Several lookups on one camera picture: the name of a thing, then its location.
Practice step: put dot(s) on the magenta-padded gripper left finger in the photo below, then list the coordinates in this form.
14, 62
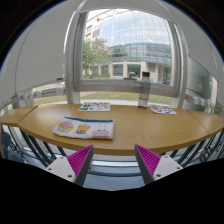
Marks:
61, 166

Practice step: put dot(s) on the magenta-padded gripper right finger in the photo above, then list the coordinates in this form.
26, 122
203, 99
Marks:
165, 165

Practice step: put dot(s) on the white cartoon-print towel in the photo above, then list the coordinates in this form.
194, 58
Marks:
83, 128

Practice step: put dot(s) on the small colourful sticker sheet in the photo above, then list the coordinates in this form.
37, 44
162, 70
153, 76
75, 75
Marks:
162, 109

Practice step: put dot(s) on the large colourful sticker sheet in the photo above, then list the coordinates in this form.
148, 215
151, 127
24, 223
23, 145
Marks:
94, 106

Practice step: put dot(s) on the clear water bottle black cap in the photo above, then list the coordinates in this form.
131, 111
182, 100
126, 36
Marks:
144, 93

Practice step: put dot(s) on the green tree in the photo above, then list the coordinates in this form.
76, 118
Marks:
95, 55

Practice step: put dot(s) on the glass-fronted building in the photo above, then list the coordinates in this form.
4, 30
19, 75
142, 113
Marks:
140, 36

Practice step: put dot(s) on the white wall socket trunking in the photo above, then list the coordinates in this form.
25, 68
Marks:
46, 91
199, 100

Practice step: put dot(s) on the grey window frame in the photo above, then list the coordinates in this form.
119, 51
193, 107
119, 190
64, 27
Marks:
100, 86

